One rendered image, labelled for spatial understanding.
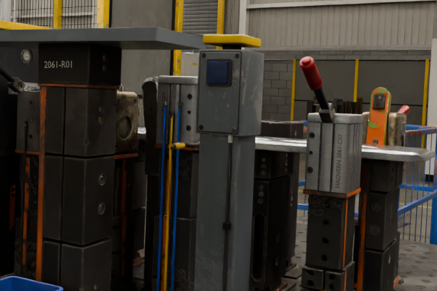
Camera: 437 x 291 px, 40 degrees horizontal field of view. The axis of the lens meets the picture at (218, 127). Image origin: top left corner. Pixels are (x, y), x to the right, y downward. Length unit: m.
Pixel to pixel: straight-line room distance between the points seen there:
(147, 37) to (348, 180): 0.36
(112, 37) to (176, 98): 0.21
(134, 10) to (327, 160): 3.71
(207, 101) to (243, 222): 0.17
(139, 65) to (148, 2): 0.49
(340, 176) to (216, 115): 0.22
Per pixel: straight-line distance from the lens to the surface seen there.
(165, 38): 0.82
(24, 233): 1.20
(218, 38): 0.80
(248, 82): 0.79
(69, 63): 0.92
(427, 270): 1.50
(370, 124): 1.22
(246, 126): 0.79
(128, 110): 1.13
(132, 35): 0.82
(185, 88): 0.99
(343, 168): 0.90
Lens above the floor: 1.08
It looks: 3 degrees down
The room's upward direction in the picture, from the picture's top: 2 degrees clockwise
